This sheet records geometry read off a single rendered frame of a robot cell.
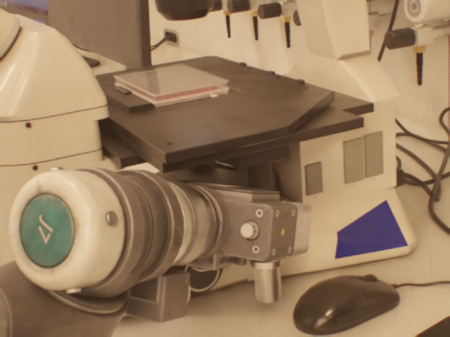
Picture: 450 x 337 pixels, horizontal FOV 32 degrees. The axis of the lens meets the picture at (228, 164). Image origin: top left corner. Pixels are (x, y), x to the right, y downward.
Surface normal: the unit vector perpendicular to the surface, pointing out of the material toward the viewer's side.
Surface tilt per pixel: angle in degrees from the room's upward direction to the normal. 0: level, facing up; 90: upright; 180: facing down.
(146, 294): 70
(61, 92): 86
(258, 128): 0
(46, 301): 33
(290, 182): 90
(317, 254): 80
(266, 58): 90
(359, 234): 49
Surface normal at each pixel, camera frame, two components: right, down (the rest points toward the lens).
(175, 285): 0.86, 0.10
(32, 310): 0.55, -0.44
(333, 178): 0.44, 0.25
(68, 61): 0.41, 0.04
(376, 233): 0.26, -0.44
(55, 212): -0.46, -0.10
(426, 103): -0.89, 0.21
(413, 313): -0.08, -0.94
